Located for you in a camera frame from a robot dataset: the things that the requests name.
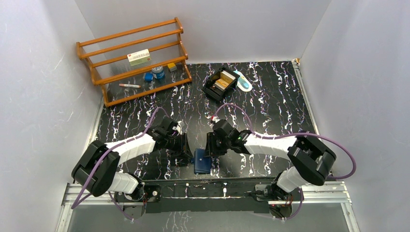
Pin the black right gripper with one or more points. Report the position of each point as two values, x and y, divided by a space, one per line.
211 149

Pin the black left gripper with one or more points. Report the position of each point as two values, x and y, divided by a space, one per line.
184 146

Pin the blue leather card holder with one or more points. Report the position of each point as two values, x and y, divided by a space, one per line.
202 164

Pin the black card box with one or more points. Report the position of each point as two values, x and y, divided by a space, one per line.
215 93

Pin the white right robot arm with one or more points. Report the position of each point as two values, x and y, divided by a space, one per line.
311 159

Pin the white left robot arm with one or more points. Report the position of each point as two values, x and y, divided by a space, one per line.
97 168

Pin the gold card in box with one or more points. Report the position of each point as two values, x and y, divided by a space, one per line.
221 84

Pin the white card stack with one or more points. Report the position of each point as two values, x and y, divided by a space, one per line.
227 77

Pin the teal oval blister pack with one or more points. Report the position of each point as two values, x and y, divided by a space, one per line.
243 83

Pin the orange white marker pen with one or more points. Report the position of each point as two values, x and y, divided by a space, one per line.
130 85

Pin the yellow grey small block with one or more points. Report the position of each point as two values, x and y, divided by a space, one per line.
172 67

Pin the blue small cap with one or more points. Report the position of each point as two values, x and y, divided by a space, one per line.
148 77

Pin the blue round tin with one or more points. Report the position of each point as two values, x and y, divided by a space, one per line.
158 72

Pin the orange wooden shelf rack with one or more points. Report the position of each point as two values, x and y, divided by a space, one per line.
106 58

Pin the white green small box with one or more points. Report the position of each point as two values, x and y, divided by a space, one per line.
139 57

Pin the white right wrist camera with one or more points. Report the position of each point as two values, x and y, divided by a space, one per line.
214 119

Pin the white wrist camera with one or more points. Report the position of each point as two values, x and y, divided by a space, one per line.
214 119
178 128

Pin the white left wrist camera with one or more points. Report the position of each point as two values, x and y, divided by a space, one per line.
178 128

